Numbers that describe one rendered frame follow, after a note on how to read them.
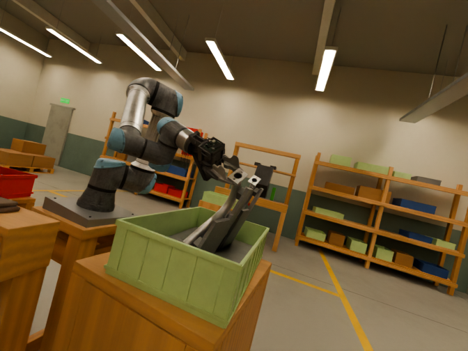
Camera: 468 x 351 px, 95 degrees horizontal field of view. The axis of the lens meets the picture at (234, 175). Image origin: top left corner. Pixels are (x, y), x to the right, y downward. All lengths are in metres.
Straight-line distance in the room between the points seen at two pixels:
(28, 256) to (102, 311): 0.27
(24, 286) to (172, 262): 0.46
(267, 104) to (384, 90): 2.83
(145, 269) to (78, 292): 0.25
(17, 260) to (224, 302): 0.59
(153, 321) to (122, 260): 0.20
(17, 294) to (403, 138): 6.48
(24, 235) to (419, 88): 6.96
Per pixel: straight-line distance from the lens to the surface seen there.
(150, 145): 0.80
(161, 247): 0.68
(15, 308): 0.98
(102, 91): 9.24
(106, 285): 0.80
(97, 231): 1.02
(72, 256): 1.05
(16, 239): 0.85
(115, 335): 0.82
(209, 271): 0.63
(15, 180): 1.52
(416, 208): 5.81
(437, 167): 6.64
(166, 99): 1.10
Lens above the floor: 1.18
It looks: level
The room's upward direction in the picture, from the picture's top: 14 degrees clockwise
